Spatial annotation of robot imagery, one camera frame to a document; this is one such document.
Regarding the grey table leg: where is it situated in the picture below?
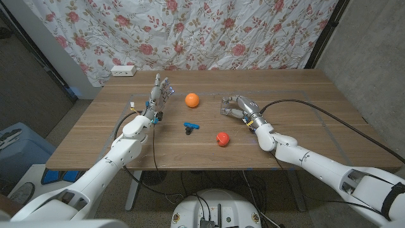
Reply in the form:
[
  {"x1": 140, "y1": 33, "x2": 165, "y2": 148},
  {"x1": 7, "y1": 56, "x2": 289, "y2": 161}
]
[
  {"x1": 125, "y1": 170, "x2": 143, "y2": 212},
  {"x1": 286, "y1": 169, "x2": 307, "y2": 212}
]

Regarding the red apple-shaped object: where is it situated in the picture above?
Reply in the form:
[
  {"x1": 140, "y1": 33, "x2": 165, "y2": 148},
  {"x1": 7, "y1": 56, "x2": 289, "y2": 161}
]
[{"x1": 216, "y1": 131, "x2": 231, "y2": 147}]

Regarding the black backdrop stand pole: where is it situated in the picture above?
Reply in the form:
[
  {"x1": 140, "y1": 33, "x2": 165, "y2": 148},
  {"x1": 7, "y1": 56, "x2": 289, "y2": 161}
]
[{"x1": 304, "y1": 0, "x2": 351, "y2": 70}]

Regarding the white floor cable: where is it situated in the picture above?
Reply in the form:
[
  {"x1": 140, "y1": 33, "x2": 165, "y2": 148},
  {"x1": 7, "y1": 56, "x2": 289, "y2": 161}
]
[{"x1": 242, "y1": 170, "x2": 282, "y2": 228}]

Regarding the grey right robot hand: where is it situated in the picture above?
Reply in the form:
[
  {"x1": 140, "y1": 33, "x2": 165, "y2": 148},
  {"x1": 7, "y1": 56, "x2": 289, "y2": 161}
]
[{"x1": 220, "y1": 94, "x2": 268, "y2": 129}]

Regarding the clear glass salt shaker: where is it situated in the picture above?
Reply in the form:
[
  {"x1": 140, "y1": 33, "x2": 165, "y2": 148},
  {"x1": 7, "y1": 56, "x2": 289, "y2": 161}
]
[{"x1": 220, "y1": 98, "x2": 231, "y2": 115}]

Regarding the blue storage bin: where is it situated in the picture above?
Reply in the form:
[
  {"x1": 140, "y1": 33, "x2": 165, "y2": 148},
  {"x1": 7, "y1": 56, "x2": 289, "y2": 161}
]
[{"x1": 0, "y1": 122, "x2": 57, "y2": 187}]

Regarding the blue black screwdriver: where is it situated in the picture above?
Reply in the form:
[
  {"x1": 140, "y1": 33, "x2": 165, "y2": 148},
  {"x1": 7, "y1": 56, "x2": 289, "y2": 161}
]
[{"x1": 184, "y1": 122, "x2": 201, "y2": 136}]

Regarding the white robot torso base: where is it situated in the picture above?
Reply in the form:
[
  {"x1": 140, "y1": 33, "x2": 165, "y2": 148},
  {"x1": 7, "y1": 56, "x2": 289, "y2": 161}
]
[{"x1": 170, "y1": 189, "x2": 262, "y2": 228}]

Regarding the white power strip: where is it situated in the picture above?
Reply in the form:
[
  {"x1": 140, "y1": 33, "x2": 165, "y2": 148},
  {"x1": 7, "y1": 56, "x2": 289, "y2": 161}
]
[{"x1": 110, "y1": 65, "x2": 137, "y2": 77}]

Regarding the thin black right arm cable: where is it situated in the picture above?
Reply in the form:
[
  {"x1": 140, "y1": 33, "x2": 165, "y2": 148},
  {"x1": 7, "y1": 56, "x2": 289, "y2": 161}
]
[{"x1": 268, "y1": 151, "x2": 383, "y2": 212}]

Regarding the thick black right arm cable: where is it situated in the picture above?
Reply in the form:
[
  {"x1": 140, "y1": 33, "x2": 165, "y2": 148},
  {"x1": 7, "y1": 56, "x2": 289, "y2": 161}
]
[{"x1": 259, "y1": 99, "x2": 405, "y2": 165}]

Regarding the black round floor base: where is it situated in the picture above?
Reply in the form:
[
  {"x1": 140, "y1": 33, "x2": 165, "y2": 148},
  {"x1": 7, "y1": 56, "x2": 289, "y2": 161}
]
[{"x1": 141, "y1": 170, "x2": 168, "y2": 187}]

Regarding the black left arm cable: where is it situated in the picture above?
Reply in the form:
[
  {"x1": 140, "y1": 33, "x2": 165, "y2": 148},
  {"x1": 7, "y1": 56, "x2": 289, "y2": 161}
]
[{"x1": 113, "y1": 110, "x2": 190, "y2": 197}]

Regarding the orange fruit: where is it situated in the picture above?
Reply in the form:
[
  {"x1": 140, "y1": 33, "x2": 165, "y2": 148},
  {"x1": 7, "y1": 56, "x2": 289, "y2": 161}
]
[{"x1": 185, "y1": 92, "x2": 201, "y2": 108}]

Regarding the floral backdrop cloth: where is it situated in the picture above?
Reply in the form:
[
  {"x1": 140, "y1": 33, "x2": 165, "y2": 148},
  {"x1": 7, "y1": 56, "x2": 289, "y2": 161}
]
[{"x1": 22, "y1": 0, "x2": 340, "y2": 87}]

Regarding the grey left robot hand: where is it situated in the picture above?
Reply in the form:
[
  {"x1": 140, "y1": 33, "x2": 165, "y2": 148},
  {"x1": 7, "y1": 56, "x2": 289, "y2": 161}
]
[{"x1": 142, "y1": 73, "x2": 176, "y2": 120}]

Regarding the white mat with blue shapes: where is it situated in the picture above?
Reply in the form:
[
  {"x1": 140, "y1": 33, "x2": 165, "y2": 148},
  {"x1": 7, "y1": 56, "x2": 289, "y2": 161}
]
[{"x1": 11, "y1": 163, "x2": 83, "y2": 203}]

